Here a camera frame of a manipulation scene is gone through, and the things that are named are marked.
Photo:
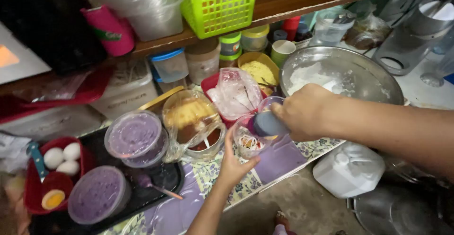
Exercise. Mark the clear cup with rubber bands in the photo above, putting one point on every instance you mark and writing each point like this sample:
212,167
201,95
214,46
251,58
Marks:
248,144

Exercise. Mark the large steel mixing bowl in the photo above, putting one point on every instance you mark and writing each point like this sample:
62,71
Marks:
354,72

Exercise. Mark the bagged stack of clear containers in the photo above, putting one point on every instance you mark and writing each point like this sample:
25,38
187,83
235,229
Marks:
142,4

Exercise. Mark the stack of red cups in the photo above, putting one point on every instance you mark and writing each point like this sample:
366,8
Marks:
291,27

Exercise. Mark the small red bowl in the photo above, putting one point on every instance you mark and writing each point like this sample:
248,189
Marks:
56,183

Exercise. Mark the grey kitchen appliance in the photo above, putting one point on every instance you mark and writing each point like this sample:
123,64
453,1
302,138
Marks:
415,29

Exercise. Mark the egg yolk in shell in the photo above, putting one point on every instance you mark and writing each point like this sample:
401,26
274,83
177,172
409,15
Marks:
53,199

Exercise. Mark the large steel pot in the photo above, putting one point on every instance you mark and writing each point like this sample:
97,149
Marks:
397,212

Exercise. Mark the white plastic jerry can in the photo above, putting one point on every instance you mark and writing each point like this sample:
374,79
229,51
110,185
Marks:
349,169

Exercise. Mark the yellow bowl of yellow crumbs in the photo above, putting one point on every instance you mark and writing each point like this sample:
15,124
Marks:
259,70

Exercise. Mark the white egg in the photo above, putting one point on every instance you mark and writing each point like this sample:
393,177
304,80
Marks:
68,168
72,151
53,157

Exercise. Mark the clear jar of brown powder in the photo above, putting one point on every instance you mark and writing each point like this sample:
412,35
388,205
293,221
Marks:
203,61

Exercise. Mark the black appliance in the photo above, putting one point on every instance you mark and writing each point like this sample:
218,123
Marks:
46,22

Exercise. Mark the purple stained spoon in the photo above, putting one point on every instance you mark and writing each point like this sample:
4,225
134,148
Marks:
152,185

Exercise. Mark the person's right fingers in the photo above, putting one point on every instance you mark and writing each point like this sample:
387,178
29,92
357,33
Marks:
285,116

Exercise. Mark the bagged glass bowl of flan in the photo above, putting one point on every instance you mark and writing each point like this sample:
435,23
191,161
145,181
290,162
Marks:
193,125

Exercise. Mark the person's left hand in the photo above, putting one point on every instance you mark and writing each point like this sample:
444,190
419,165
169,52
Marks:
230,173

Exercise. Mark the small empty clear cup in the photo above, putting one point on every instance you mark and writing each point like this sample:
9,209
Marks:
267,103

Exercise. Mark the clear glass stem base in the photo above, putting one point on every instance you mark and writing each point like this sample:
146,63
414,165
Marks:
432,77

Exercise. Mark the red plastic tray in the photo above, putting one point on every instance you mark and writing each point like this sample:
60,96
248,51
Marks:
53,96

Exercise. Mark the floral plastic tablecloth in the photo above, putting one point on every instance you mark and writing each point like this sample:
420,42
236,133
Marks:
276,157

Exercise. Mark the clear jar yellow lid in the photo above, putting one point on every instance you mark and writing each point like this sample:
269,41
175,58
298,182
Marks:
254,38

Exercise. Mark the yellow flat stick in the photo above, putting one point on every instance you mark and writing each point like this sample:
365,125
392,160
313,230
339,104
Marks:
161,98

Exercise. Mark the lime green plastic basket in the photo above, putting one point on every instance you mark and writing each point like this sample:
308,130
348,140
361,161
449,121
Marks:
216,6

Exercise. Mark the person's right hand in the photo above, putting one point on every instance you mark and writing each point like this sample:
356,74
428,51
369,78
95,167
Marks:
312,112

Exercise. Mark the small jar green lid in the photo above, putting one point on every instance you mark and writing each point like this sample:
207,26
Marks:
230,47

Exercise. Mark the black baking tray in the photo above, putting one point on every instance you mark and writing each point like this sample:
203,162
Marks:
156,178

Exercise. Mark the stack of green paper cups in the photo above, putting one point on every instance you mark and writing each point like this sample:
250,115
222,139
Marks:
282,52

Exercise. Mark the crumpled clear plastic bag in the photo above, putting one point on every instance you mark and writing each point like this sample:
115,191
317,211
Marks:
234,93

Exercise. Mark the wooden shelf board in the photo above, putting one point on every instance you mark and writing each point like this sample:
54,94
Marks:
283,1

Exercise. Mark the clear container blue lid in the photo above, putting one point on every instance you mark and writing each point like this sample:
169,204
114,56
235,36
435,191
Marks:
170,64

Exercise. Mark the white flour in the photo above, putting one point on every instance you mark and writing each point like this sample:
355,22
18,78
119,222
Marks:
308,77

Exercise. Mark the red plastic container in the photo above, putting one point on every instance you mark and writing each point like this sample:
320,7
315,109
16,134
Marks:
209,86

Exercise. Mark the person's foot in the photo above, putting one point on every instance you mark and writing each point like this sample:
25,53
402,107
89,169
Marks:
282,224

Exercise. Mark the plastic bag of brown contents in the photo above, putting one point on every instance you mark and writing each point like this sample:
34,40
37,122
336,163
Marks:
367,31

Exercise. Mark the red plastic basket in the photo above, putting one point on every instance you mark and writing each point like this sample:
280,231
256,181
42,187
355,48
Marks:
33,185

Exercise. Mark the white lidded storage tub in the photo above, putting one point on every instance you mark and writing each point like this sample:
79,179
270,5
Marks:
127,89

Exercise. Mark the clear tub of purple jam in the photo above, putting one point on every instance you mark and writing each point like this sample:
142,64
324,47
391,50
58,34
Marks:
133,135
152,157
96,194

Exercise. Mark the clear plastic measuring jug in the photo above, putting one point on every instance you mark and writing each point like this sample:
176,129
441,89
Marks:
330,27

